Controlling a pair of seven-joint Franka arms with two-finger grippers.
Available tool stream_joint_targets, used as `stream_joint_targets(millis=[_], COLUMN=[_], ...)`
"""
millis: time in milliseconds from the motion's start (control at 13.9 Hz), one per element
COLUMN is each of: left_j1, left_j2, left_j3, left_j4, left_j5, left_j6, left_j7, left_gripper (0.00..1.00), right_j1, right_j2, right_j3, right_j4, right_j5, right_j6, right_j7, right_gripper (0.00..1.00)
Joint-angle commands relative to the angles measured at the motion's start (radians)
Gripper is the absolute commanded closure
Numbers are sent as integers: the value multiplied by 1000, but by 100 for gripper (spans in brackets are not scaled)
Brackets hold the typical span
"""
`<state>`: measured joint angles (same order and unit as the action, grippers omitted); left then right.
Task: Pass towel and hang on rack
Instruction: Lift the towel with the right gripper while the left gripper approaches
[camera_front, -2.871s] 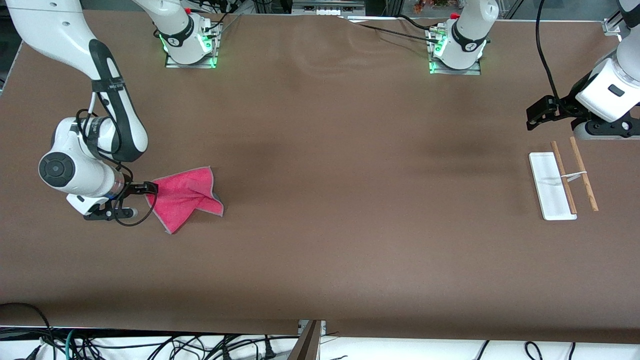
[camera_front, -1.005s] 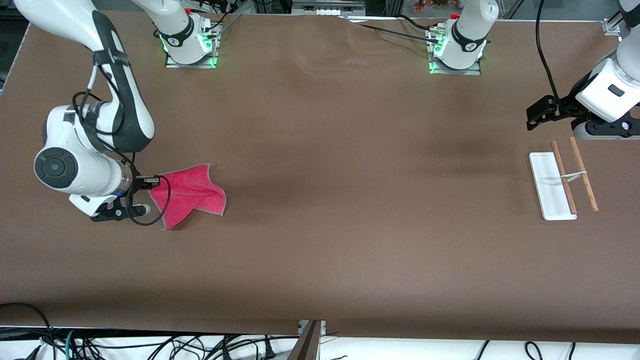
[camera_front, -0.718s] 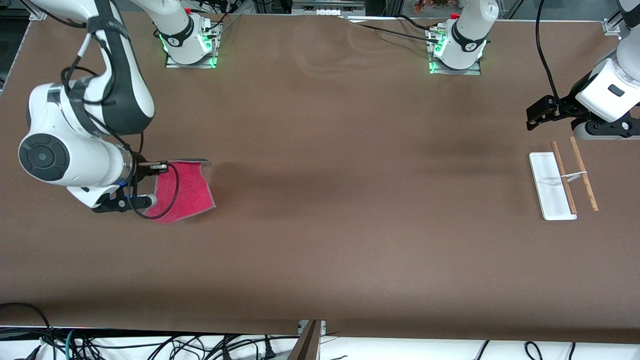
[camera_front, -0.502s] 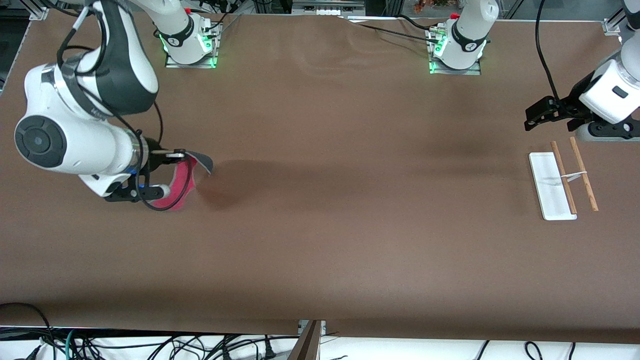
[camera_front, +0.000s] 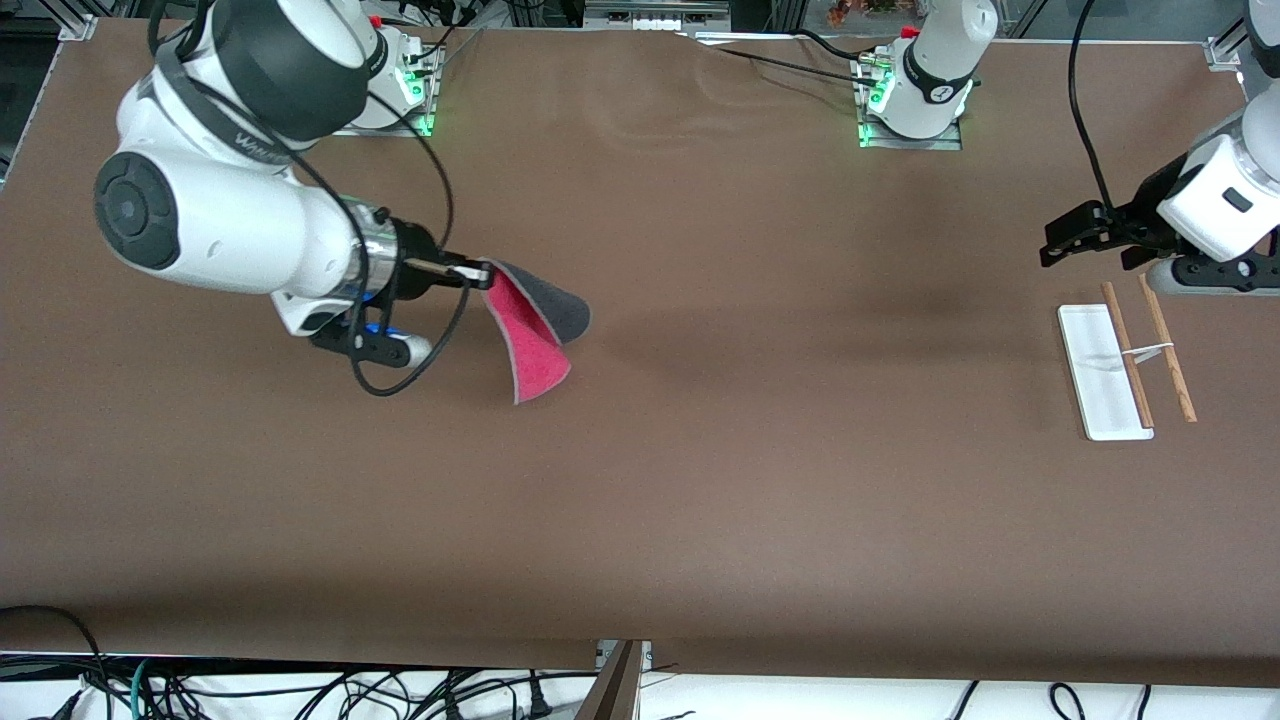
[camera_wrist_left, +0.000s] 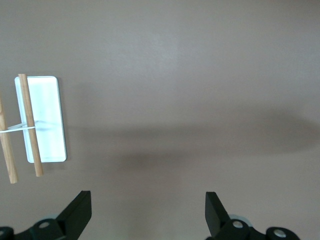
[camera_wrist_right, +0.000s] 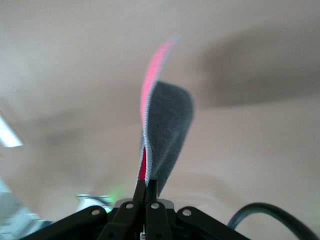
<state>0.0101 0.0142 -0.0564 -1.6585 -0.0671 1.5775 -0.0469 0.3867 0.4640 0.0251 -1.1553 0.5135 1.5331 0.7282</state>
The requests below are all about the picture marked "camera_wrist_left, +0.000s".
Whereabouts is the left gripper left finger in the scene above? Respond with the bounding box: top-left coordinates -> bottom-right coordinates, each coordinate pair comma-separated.
0,190 -> 92,240

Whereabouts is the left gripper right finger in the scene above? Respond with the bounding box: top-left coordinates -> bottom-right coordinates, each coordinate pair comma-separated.
205,191 -> 300,240

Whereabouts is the white rack with wooden bars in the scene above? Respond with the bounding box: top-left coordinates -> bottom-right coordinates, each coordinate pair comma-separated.
0,73 -> 68,185

